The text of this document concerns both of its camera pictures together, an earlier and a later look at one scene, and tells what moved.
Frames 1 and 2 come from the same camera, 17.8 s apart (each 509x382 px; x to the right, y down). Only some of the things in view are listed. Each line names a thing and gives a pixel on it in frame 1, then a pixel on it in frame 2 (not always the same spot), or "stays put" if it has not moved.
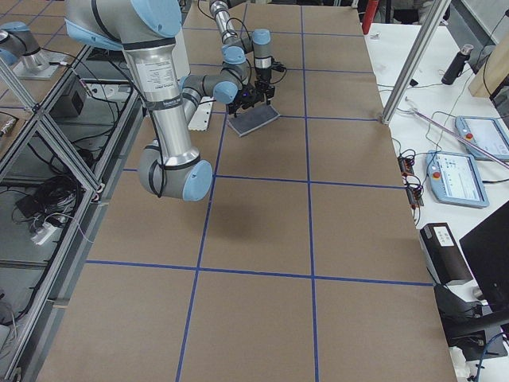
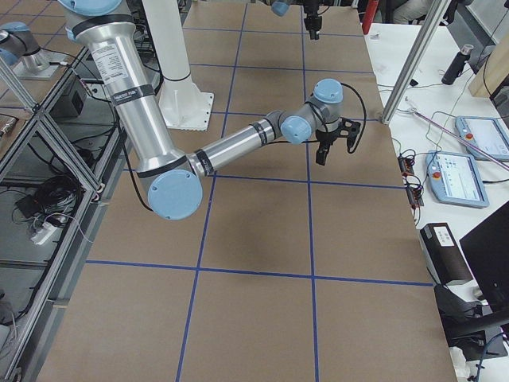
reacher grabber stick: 414,111 stays put
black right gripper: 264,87 → 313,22
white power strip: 44,233 stays put
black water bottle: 455,68 stays put
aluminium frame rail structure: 63,149 stays put
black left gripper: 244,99 → 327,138
